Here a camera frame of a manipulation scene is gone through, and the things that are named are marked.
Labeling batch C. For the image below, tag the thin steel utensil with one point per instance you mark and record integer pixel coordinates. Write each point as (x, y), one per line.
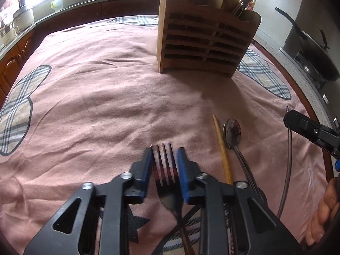
(288, 175)

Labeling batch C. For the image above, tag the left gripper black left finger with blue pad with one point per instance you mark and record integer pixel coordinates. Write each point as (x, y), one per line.
(95, 218)

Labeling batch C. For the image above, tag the wooden utensil holder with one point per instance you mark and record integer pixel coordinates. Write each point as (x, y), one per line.
(204, 35)

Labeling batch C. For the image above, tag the white rice cooker pot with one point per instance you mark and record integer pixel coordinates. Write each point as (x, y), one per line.
(23, 18)

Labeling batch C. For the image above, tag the wooden chopstick right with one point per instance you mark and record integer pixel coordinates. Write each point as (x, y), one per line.
(224, 156)

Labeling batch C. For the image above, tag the person right hand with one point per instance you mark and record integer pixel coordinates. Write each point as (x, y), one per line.
(326, 210)

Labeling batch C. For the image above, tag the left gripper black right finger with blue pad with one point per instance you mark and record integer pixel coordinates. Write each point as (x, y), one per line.
(255, 229)

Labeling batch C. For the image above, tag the black wok pan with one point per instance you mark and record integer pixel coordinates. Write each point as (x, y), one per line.
(314, 53)

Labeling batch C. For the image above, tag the steel spoon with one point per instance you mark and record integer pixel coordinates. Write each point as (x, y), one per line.
(231, 134)

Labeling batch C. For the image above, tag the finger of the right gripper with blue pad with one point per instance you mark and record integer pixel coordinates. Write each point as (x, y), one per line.
(337, 165)

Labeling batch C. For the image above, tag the green handled clear jug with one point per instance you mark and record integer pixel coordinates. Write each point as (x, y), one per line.
(57, 5)

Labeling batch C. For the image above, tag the small white kettle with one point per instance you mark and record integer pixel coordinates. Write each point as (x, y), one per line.
(8, 33)

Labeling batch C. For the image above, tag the steel fork dark handle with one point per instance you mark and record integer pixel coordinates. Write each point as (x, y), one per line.
(169, 190)

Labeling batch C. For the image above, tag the pink bedsheet tablecloth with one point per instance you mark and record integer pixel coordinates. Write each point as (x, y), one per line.
(90, 100)

